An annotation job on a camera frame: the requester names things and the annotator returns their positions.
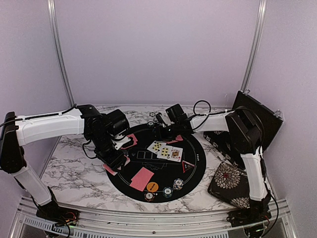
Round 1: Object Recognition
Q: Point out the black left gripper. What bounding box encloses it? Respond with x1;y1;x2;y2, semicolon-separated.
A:
89;131;127;173

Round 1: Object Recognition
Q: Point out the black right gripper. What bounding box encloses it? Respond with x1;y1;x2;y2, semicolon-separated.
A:
150;122;180;142

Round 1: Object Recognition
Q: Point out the red card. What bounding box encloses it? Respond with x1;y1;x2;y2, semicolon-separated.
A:
120;134;138;149
166;135;183;144
130;167;154;191

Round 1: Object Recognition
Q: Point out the six of clubs card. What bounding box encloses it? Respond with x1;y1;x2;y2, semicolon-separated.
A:
157;145;173;159

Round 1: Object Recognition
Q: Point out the seven of clubs card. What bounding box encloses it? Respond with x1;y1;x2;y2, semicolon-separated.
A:
147;141;166;154

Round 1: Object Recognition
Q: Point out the red triangular marker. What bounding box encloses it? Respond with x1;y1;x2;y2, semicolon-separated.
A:
182;161;195;173

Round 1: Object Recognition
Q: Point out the red playing card deck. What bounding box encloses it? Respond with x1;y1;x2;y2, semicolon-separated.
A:
102;164;117;176

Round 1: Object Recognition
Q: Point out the blue orange chip stack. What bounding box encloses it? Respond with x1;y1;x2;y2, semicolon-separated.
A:
173;178;184;190

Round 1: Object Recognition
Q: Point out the orange big blind button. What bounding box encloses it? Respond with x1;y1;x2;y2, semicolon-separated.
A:
146;182;159;192

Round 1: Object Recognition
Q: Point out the red chip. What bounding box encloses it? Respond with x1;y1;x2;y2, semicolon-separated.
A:
144;192;155;202

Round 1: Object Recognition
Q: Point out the face up community card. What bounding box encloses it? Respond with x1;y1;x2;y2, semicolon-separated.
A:
169;147;183;162

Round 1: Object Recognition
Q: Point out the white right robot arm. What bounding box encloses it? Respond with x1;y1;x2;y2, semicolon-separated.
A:
154;104;271;222

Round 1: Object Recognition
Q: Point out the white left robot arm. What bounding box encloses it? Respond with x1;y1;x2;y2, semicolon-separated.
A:
0;105;131;222

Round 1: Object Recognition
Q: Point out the round black poker mat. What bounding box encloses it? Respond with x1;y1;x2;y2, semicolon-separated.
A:
107;124;207;203

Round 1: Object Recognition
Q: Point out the floral fabric pouch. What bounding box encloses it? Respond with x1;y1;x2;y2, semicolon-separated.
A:
208;162;250;209

